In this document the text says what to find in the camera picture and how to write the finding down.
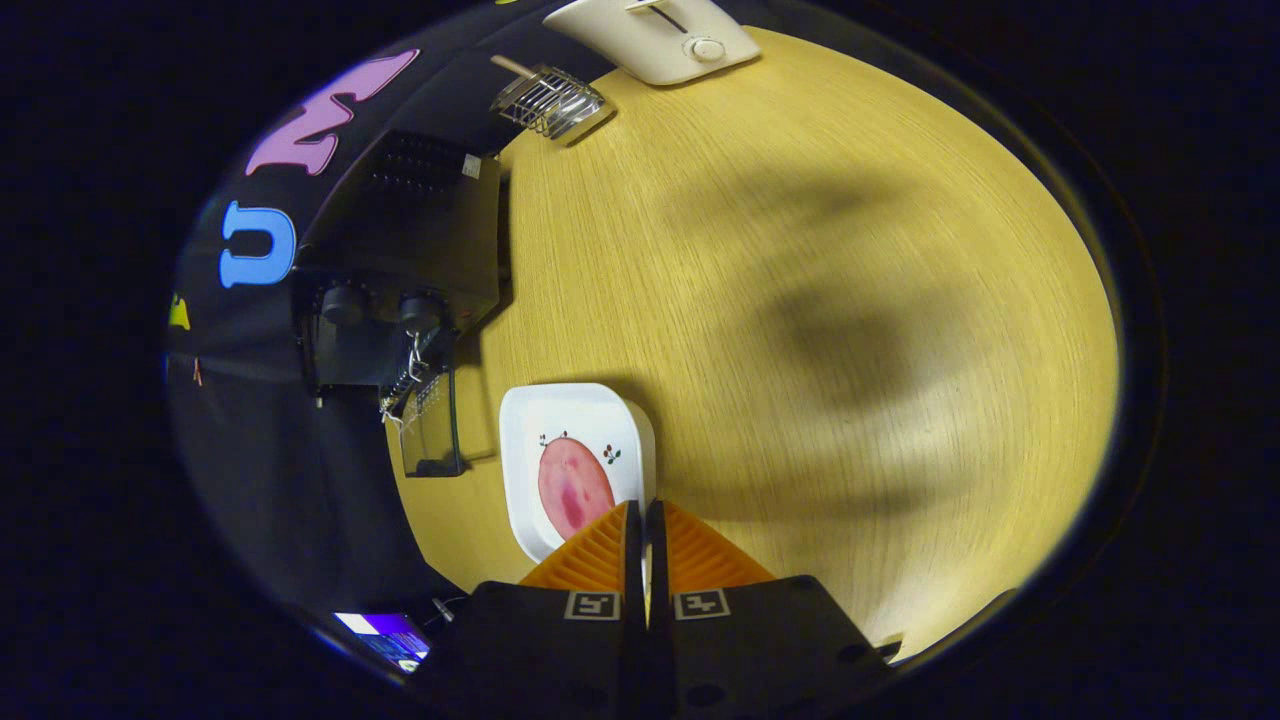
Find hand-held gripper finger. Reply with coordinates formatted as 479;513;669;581
420;500;647;720
645;499;903;720

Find pink ham slice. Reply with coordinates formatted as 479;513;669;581
537;437;617;541

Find white square plate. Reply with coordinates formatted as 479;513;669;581
498;383;658;563

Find black toaster oven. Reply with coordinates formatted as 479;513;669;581
290;130;513;479

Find white bread toaster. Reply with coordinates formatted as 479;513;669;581
543;0;762;88

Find lit purple screen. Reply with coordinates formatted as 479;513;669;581
334;611;432;674

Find wire mesh holder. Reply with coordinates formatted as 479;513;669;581
490;65;617;147

